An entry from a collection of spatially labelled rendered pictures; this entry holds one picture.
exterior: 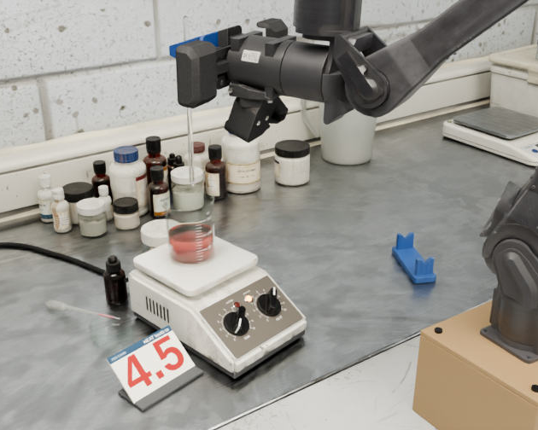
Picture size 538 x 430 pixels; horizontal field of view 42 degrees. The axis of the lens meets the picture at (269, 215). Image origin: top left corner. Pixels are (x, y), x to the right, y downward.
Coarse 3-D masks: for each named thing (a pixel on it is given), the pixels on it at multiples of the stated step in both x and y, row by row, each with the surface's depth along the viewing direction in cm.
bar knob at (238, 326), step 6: (240, 306) 83; (234, 312) 84; (240, 312) 82; (228, 318) 83; (234, 318) 83; (240, 318) 82; (246, 318) 84; (228, 324) 82; (234, 324) 82; (240, 324) 81; (246, 324) 83; (228, 330) 82; (234, 330) 82; (240, 330) 82; (246, 330) 83
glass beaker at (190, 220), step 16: (176, 192) 89; (192, 192) 89; (176, 208) 90; (192, 208) 90; (208, 208) 85; (176, 224) 85; (192, 224) 85; (208, 224) 86; (176, 240) 86; (192, 240) 86; (208, 240) 87; (176, 256) 87; (192, 256) 87; (208, 256) 88
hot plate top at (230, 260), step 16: (144, 256) 90; (160, 256) 90; (224, 256) 90; (240, 256) 90; (256, 256) 90; (160, 272) 86; (176, 272) 86; (192, 272) 86; (208, 272) 86; (224, 272) 86; (240, 272) 88; (176, 288) 84; (192, 288) 83; (208, 288) 84
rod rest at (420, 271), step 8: (400, 240) 107; (408, 240) 108; (392, 248) 109; (400, 248) 108; (408, 248) 108; (400, 256) 106; (408, 256) 106; (416, 256) 106; (408, 264) 104; (416, 264) 100; (424, 264) 100; (432, 264) 101; (408, 272) 102; (416, 272) 101; (424, 272) 101; (432, 272) 101; (416, 280) 100; (424, 280) 101; (432, 280) 101
